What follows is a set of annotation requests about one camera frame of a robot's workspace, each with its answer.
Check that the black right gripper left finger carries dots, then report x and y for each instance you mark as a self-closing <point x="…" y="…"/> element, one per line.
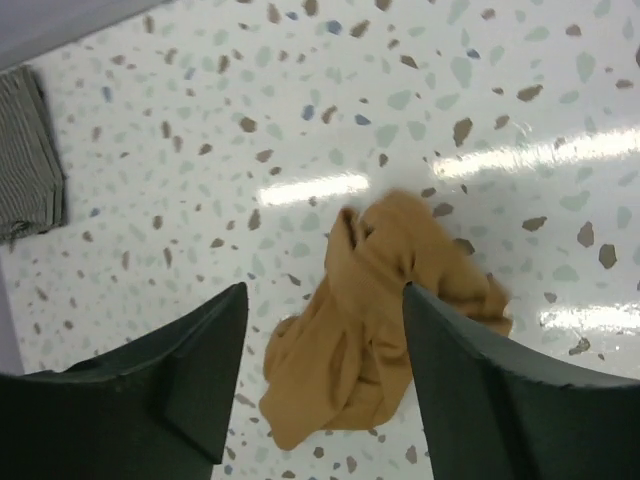
<point x="158" y="407"/>

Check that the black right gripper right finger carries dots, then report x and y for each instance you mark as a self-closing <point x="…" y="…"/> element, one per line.
<point x="495" y="409"/>

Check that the tan tank top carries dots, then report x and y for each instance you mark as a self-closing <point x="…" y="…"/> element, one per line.
<point x="343" y="363"/>

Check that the black white striped tank top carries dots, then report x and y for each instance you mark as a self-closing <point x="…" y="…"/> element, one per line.
<point x="33" y="182"/>

